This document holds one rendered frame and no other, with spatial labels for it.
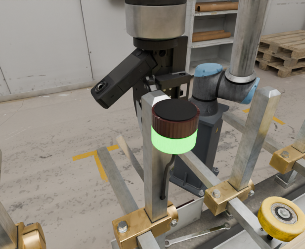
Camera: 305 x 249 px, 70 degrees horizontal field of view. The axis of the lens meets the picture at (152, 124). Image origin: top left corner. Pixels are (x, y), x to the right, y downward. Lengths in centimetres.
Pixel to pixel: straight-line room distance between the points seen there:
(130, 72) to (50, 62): 271
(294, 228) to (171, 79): 35
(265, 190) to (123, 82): 64
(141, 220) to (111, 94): 27
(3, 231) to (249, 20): 99
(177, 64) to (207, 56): 346
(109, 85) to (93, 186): 142
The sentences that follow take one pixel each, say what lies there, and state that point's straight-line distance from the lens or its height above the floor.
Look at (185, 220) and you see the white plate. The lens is 66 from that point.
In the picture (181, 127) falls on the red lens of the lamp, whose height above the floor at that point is 114.
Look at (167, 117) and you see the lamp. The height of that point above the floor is 115.
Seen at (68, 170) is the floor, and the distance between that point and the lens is 190.
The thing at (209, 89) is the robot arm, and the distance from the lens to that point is 125.
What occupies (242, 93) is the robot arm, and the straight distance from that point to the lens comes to 121.
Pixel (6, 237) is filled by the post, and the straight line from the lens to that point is 38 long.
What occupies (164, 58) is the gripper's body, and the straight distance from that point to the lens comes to 38.
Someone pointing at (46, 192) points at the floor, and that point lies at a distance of 181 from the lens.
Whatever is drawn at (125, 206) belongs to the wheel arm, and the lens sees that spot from 53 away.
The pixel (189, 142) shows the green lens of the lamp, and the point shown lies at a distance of 28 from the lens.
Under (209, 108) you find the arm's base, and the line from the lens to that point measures 132.
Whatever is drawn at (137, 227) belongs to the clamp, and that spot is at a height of 87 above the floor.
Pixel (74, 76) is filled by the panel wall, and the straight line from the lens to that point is 311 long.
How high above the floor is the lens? 129
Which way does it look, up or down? 35 degrees down
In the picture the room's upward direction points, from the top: straight up
